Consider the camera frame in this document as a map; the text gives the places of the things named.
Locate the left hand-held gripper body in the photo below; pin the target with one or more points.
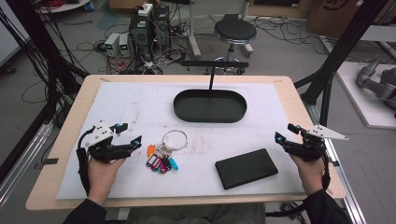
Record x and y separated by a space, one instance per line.
104 148

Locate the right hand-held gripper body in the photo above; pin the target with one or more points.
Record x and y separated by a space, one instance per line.
311 146

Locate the person's left hand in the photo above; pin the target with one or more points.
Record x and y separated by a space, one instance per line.
102 175

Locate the person's right hand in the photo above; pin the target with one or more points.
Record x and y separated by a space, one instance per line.
308 174

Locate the wooden table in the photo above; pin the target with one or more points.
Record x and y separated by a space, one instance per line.
62 149

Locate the flat black wallet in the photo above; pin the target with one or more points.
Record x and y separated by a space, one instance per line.
246 168

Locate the white table mat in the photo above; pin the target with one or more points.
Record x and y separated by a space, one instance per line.
199 146

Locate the white floor board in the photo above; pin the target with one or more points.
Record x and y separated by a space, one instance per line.
367 112

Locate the black oval tray with hanging bar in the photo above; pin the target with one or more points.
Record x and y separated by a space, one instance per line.
210 107

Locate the white power supply unit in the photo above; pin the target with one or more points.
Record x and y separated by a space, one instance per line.
124 44
112 43

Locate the black computer tower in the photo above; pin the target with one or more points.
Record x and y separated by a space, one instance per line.
141 34

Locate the black round stool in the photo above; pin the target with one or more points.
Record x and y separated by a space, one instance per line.
235 30

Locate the white metal stand leg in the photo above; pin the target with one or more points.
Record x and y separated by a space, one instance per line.
193 34

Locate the cardboard box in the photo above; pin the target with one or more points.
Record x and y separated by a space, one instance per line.
330 15

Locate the white power strip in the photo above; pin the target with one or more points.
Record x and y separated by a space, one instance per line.
145 9

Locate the aluminium rail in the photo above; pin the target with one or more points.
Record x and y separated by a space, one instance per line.
348 193
21 168

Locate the black metal frame post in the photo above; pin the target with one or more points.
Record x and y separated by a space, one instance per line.
339 53

